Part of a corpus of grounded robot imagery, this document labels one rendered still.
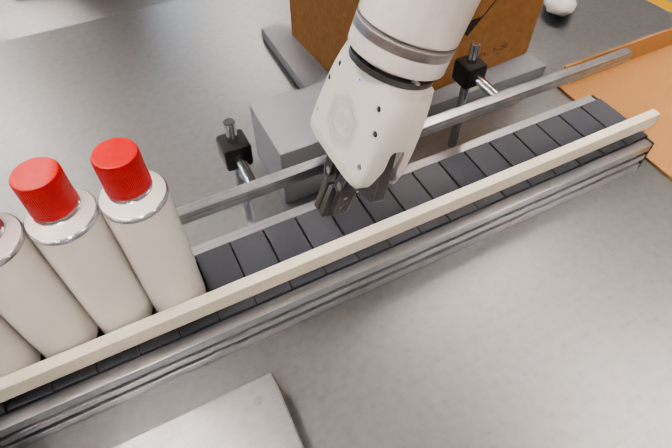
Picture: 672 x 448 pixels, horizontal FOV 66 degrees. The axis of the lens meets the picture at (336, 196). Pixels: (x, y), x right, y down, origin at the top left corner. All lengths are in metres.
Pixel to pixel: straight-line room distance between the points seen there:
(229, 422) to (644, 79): 0.78
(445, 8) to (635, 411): 0.42
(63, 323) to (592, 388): 0.49
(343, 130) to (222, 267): 0.20
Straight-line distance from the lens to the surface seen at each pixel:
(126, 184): 0.39
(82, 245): 0.43
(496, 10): 0.80
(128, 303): 0.50
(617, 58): 0.75
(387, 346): 0.56
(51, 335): 0.51
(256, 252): 0.56
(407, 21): 0.39
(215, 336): 0.53
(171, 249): 0.45
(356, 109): 0.43
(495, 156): 0.68
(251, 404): 0.49
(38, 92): 0.94
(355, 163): 0.44
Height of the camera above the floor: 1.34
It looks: 50 degrees down
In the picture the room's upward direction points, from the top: straight up
